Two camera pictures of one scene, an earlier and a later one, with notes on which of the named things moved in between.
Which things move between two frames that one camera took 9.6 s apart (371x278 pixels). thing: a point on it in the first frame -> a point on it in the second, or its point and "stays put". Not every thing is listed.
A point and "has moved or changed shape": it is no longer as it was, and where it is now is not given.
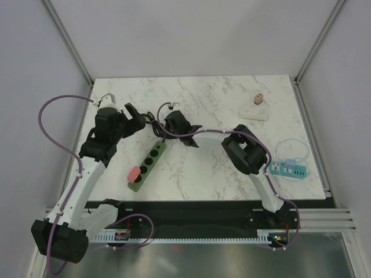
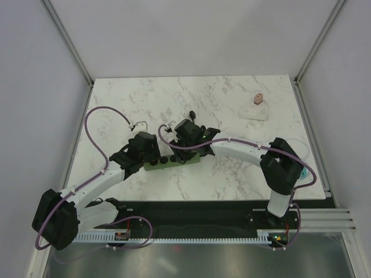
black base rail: [176, 216] stays put
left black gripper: [134, 124] -> [154, 150]
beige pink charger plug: [258, 98] stays put
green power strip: [148, 167] -> [167, 161]
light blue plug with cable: [290, 161] has moved or changed shape
